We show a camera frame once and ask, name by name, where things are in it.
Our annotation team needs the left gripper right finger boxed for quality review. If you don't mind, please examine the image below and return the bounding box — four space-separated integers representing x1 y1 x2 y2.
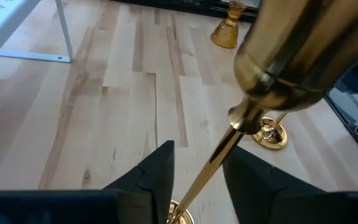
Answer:
222 146 326 224

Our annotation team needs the black aluminium table frame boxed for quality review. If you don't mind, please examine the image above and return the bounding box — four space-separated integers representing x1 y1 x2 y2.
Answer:
110 0 260 23

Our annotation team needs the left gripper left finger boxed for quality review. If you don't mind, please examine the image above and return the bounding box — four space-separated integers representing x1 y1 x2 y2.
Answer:
103 139 175 224

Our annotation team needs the amber glass candle holder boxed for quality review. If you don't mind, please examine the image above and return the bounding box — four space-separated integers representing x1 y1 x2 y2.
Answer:
209 0 247 50

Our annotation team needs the tall brass candlestick holder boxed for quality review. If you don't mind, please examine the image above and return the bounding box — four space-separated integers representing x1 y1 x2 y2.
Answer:
166 0 358 224

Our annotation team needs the short brass candlestick holder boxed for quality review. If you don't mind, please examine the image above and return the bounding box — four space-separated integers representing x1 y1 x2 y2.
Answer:
250 111 289 151

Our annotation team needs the black glossy panel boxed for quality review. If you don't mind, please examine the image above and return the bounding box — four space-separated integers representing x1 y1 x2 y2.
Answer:
323 46 358 170

